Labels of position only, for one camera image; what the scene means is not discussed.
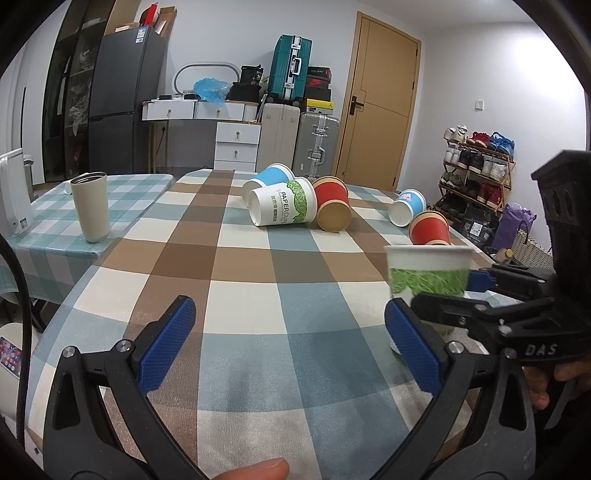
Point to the purple bag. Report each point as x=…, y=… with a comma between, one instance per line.
x=514, y=218

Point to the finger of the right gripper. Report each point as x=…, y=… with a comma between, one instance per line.
x=482, y=321
x=512, y=280

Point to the wooden door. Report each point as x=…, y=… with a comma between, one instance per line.
x=379, y=105

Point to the black bag on desk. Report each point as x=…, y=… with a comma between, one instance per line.
x=247, y=88

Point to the blue white paper cup right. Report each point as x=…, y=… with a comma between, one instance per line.
x=408, y=205

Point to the brown blue checked tablecloth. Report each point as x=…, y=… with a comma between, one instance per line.
x=289, y=356

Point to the person's right hand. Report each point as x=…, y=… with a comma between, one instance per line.
x=538, y=380

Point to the wooden shoe rack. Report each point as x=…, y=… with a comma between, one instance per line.
x=477, y=169

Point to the blue paper cup far left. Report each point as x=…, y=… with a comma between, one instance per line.
x=276, y=173

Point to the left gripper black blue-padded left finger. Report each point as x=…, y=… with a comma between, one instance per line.
x=80, y=441

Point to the smartphone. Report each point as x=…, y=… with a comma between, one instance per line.
x=10, y=357

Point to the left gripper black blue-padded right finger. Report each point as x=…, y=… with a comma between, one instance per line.
x=499, y=441

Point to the person's left thumb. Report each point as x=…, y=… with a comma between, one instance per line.
x=273, y=469

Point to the red paper cup right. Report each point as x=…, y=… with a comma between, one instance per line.
x=430, y=228

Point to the teal suitcase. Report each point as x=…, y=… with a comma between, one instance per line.
x=289, y=69

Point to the red paper cup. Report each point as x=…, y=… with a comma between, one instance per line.
x=430, y=228
x=334, y=212

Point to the white oval mirror frame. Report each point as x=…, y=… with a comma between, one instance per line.
x=187, y=75

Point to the teal checked tablecloth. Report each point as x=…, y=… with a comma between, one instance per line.
x=54, y=254

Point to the white drawer cabinet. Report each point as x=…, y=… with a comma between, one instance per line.
x=236, y=146

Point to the woven grey basket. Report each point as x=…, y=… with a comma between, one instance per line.
x=529, y=253

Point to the beige suitcase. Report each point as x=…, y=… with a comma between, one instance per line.
x=278, y=135

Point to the black refrigerator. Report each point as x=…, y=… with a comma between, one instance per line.
x=126, y=74

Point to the beige steel tumbler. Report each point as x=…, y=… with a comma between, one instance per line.
x=89, y=193

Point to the blue plastic bag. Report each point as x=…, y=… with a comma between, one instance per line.
x=211, y=90

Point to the silver aluminium suitcase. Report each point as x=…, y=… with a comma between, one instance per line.
x=314, y=152

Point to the red paper cup centre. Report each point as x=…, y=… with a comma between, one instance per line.
x=334, y=212

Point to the white drawer desk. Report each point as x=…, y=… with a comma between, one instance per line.
x=182, y=131

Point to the white appliance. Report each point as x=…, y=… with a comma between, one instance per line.
x=16, y=212

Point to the stacked black shoe boxes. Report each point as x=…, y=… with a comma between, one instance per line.
x=317, y=90

